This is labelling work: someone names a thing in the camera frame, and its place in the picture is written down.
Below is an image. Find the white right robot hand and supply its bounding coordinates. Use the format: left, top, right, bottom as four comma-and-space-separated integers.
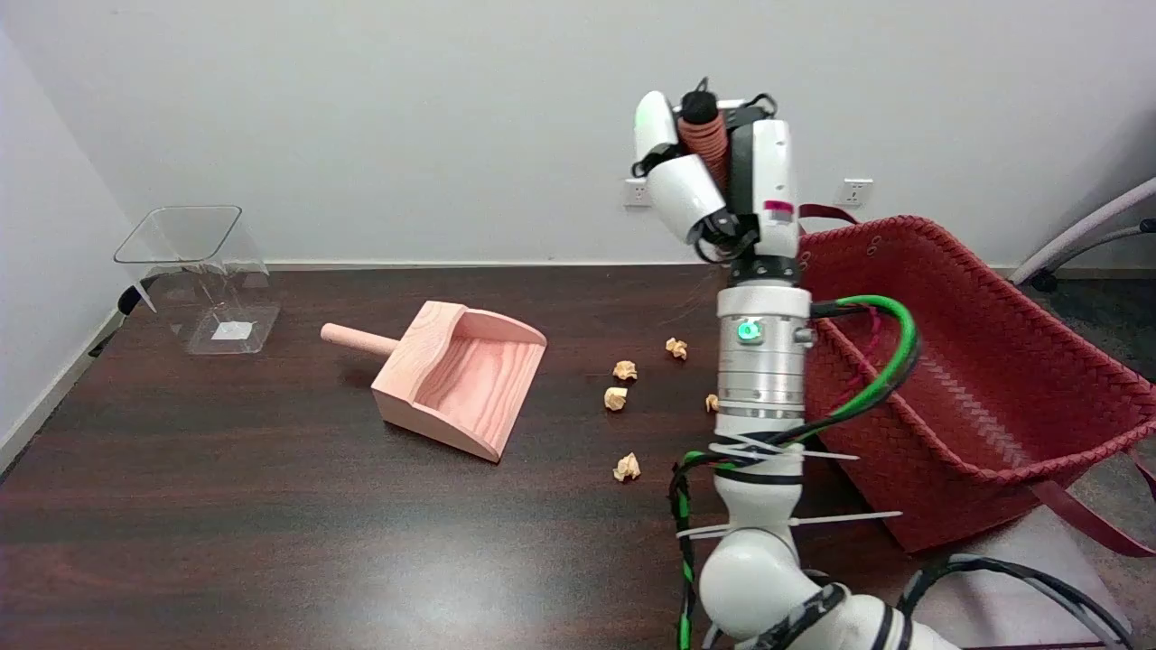
632, 90, 803, 283

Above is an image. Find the brown bristle hand broom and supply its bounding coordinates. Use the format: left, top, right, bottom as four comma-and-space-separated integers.
677, 78, 731, 195

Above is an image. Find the wooden dustpan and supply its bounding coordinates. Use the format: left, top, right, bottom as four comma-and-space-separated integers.
321, 301, 549, 464

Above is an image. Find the red woven basket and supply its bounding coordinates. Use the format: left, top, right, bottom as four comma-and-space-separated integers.
795, 204, 1156, 558

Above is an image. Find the grey office chair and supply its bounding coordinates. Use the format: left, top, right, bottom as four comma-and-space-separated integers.
1009, 176, 1156, 292

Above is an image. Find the clear plastic container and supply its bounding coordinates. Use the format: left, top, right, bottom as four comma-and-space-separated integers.
114, 205, 281, 356

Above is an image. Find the green and black robot cable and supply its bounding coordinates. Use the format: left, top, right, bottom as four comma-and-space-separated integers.
668, 295, 922, 650

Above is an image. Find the black and grey robot cable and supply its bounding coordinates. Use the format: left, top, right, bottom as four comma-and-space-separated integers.
899, 555, 1134, 650

